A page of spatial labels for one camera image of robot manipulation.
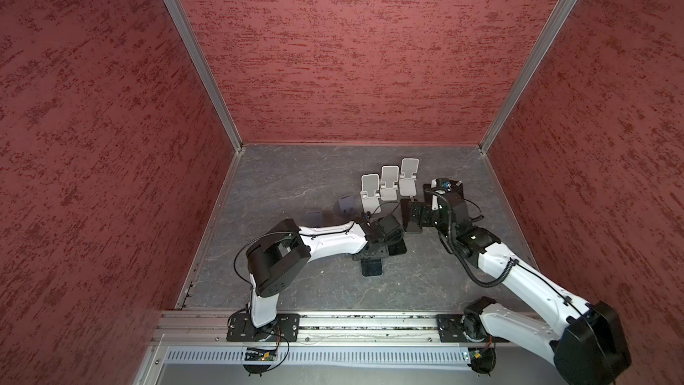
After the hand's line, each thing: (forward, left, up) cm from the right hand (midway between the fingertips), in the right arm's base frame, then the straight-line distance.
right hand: (420, 208), depth 84 cm
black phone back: (-7, +6, -14) cm, 17 cm away
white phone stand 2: (+17, +7, -6) cm, 20 cm away
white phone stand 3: (+20, -1, -13) cm, 24 cm away
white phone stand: (+12, +15, -8) cm, 21 cm away
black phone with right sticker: (+18, -22, -14) cm, 32 cm away
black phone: (-14, +16, -12) cm, 25 cm away
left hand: (-10, +15, -13) cm, 23 cm away
